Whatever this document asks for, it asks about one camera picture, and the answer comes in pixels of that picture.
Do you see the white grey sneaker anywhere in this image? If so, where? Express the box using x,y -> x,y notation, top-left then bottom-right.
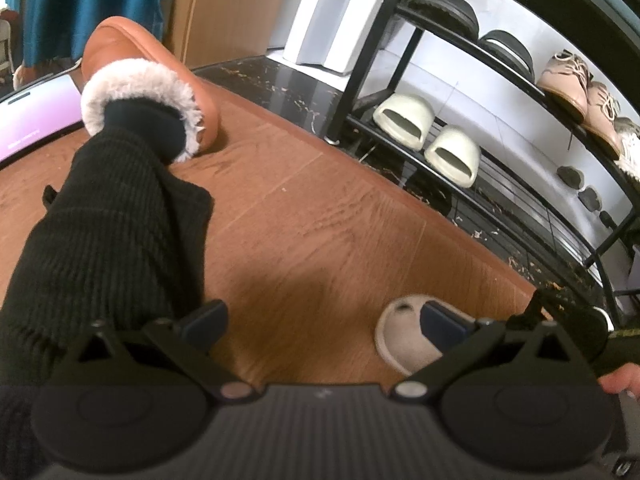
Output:
614,117 -> 640,182

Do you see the pink white box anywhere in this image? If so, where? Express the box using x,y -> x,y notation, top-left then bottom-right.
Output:
1,73 -> 81,162

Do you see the pale green slide slipper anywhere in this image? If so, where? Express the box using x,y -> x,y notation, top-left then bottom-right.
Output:
372,93 -> 435,152
424,125 -> 480,188

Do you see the pink lace-up oxford shoe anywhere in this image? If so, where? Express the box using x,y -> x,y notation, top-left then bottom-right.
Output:
582,81 -> 624,160
536,50 -> 592,124

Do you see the black knit trouser leg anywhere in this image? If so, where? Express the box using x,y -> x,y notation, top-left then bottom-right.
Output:
1,98 -> 214,479

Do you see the black slide sandal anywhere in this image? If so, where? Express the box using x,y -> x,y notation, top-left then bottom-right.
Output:
478,29 -> 535,82
407,0 -> 480,41

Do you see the person's right hand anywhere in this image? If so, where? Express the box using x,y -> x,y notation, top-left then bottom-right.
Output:
599,363 -> 640,401

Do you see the grey floor pebble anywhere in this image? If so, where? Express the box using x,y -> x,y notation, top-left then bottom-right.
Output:
556,166 -> 585,191
578,186 -> 602,212

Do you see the black metal shoe rack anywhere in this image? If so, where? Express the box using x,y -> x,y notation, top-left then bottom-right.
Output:
322,0 -> 639,315

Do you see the teal curtain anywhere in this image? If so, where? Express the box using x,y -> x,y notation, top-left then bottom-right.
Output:
8,0 -> 164,67

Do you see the white paper bag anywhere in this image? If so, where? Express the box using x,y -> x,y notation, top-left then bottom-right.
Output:
283,0 -> 383,74

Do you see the orange fur-lined slipper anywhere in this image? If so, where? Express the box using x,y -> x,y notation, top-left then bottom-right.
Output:
80,16 -> 220,162

